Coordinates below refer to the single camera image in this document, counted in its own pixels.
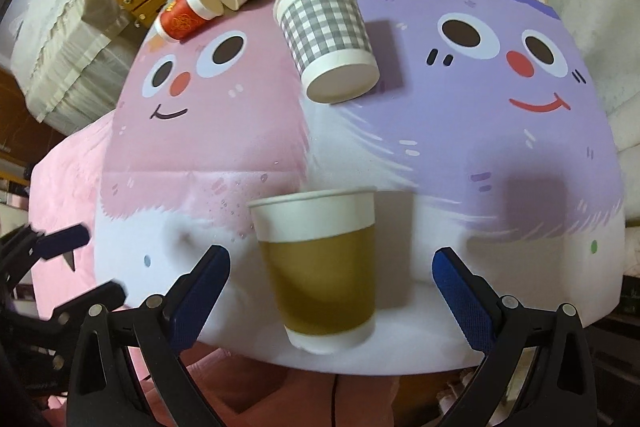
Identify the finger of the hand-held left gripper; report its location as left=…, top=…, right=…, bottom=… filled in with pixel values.
left=0, top=223, right=92, bottom=293
left=0, top=281, right=127, bottom=395

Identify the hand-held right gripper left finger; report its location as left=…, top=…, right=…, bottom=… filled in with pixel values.
left=66, top=245, right=232, bottom=427

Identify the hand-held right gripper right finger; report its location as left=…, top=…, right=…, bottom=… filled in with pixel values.
left=432, top=247, right=607, bottom=427

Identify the olive and white paper cup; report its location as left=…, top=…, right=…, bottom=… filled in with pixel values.
left=247, top=188, right=377, bottom=355

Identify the small red paper cup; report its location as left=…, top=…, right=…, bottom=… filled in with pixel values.
left=154, top=0, right=225, bottom=42

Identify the grey checked paper cup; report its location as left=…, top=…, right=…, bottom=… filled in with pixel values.
left=273, top=0, right=380, bottom=104

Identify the cartoon face printed cloth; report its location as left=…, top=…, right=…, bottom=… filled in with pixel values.
left=30, top=0, right=631, bottom=375

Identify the white lace cloth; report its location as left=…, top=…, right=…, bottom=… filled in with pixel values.
left=10, top=0, right=151, bottom=135

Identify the thin black cable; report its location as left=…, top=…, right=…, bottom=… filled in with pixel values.
left=327, top=372, right=342, bottom=427

